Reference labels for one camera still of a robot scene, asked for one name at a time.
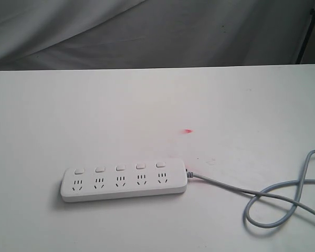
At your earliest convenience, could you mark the white five-outlet power strip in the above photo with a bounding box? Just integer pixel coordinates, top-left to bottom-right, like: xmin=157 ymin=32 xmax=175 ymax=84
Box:
xmin=60 ymin=158 xmax=187 ymax=203

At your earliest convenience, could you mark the black tripod stand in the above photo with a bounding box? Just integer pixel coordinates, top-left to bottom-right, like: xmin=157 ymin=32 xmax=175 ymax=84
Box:
xmin=295 ymin=7 xmax=315 ymax=65

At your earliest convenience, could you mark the grey backdrop cloth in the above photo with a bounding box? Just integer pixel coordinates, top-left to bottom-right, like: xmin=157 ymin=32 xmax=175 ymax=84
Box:
xmin=0 ymin=1 xmax=315 ymax=70

